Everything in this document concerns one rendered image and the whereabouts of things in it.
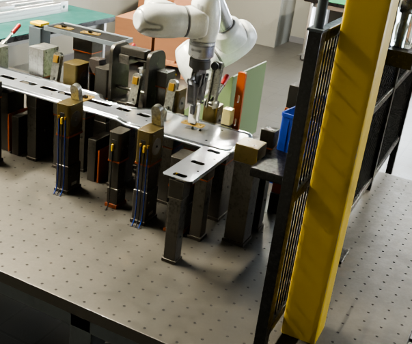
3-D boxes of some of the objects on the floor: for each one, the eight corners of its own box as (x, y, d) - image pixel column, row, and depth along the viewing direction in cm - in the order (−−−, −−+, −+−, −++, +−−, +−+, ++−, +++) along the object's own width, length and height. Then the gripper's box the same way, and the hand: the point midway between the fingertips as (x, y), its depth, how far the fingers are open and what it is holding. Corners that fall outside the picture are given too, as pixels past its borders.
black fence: (198, 533, 199) (279, 26, 137) (355, 256, 365) (424, -30, 303) (240, 555, 194) (344, 39, 132) (380, 265, 360) (455, -25, 298)
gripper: (200, 50, 231) (193, 115, 241) (181, 58, 219) (174, 125, 228) (219, 55, 228) (211, 119, 238) (201, 63, 216) (193, 130, 226)
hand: (194, 112), depth 232 cm, fingers closed, pressing on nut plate
